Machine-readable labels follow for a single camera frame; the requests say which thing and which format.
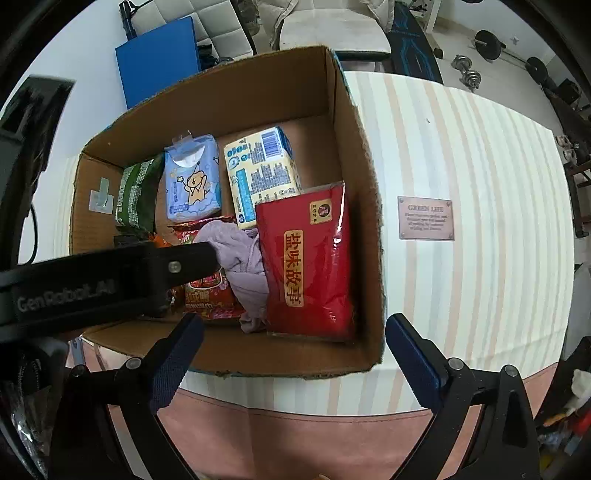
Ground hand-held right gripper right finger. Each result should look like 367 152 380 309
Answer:
385 313 541 480

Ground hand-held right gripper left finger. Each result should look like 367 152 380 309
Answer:
48 313 205 480

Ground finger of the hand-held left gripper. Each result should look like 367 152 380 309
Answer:
139 240 220 319

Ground dark red snack packet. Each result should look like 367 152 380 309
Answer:
150 218 218 247

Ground bright red snack packet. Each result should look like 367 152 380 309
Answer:
182 268 247 321

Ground purple cloth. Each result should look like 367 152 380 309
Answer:
193 220 271 334

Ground green snack packet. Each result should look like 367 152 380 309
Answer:
113 154 167 238

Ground yellow blue tissue pack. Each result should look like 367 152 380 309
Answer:
223 126 303 230

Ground cardboard box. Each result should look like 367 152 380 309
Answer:
69 45 386 377

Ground striped pink cat tablecloth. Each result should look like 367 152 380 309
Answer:
65 69 575 480

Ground blue board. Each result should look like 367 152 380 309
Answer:
115 16 201 109

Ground white quilted chair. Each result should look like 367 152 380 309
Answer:
120 0 257 58

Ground wooden chair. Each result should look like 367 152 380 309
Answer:
566 161 591 238

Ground pair of shoes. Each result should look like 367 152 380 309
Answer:
556 134 578 162

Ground black weight bench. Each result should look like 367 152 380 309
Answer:
385 0 444 84

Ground small barbell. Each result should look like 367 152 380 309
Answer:
474 30 550 84

